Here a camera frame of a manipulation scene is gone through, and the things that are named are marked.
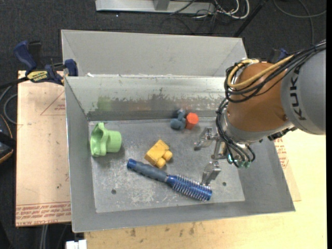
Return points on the yellow toy block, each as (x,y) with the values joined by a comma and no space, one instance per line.
(157,153)

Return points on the blue and grey hairbrush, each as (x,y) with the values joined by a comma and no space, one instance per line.
(155,174)

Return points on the grey-blue toy figure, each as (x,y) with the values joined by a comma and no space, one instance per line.
(177,122)

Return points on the red-orange hexagonal block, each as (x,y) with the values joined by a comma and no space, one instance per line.
(192,120)

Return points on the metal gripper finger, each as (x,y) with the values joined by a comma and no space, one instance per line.
(205,137)
(211,170)

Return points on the brown cardboard board, red print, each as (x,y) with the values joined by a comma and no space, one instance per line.
(41,149)

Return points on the green plastic cup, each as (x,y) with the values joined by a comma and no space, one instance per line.
(109,140)

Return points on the grey metal bin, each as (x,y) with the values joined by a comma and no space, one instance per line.
(145,188)

